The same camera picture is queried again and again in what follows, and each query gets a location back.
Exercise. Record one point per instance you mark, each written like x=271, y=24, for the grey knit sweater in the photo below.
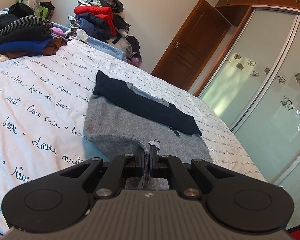
x=122, y=119

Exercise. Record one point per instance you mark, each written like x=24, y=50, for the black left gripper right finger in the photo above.
x=233, y=200

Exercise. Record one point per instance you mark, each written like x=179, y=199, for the pile of dark folded clothes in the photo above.
x=24, y=34

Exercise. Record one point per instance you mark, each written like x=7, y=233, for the red and navy clothes heap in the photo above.
x=105, y=21

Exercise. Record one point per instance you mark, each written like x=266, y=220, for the frosted glass sliding wardrobe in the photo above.
x=255, y=88

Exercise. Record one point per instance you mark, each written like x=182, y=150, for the green plastic chair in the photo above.
x=43, y=12

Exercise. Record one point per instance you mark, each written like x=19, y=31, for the light blue knit blanket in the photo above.
x=97, y=44

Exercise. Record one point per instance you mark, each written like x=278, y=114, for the pink purple garment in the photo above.
x=58, y=32

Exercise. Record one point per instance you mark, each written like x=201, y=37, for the brown wooden door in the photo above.
x=192, y=47

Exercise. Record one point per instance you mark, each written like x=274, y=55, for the white bedspread with blue script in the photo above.
x=43, y=102

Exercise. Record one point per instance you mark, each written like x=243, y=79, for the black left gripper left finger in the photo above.
x=61, y=199

